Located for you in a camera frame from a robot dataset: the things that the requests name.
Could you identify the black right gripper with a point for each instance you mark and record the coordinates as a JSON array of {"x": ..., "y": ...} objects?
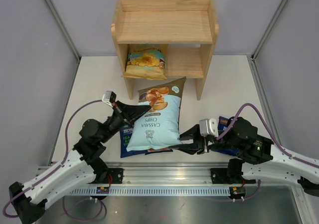
[{"x": 193, "y": 132}]

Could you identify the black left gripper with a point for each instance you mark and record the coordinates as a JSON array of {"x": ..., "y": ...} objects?
[{"x": 131, "y": 112}]

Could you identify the blue Burts sea salt bag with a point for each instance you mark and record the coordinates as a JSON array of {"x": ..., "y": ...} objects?
[{"x": 125, "y": 135}]

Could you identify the light blue cassava chips bag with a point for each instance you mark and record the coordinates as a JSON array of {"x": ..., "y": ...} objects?
[{"x": 158, "y": 128}]

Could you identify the tan kettle cooked chips bag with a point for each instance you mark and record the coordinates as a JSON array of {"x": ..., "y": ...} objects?
[{"x": 146, "y": 61}]

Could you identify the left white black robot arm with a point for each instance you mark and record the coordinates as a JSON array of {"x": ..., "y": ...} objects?
[{"x": 31, "y": 199}]

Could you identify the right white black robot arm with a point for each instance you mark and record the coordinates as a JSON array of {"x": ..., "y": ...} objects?
[{"x": 254, "y": 158}]

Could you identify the wooden two-tier shelf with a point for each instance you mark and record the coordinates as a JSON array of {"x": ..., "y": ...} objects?
[{"x": 189, "y": 27}]

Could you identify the blue Burts chilli bag right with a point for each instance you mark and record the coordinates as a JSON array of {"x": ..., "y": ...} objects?
[{"x": 222, "y": 126}]

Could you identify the blue burts chilli bag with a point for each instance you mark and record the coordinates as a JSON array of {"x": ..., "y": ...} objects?
[
  {"x": 154, "y": 151},
  {"x": 222, "y": 126}
]

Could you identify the blue Burts chilli bag centre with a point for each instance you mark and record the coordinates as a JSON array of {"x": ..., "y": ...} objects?
[{"x": 154, "y": 151}]

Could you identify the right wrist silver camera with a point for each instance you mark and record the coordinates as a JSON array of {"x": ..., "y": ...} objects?
[{"x": 208, "y": 127}]

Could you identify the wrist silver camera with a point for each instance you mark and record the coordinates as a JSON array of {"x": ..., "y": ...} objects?
[
  {"x": 208, "y": 127},
  {"x": 109, "y": 98}
]

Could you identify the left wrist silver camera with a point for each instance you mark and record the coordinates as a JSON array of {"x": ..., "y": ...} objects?
[{"x": 109, "y": 98}]

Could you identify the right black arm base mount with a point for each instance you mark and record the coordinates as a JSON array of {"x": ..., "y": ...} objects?
[{"x": 222, "y": 176}]

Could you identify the white slotted cable duct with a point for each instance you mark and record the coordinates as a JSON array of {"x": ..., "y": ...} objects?
[{"x": 140, "y": 191}]

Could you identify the aluminium rail frame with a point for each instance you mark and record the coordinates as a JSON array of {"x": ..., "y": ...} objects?
[{"x": 168, "y": 173}]

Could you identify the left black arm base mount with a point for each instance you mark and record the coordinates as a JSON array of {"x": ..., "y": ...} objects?
[{"x": 113, "y": 176}]

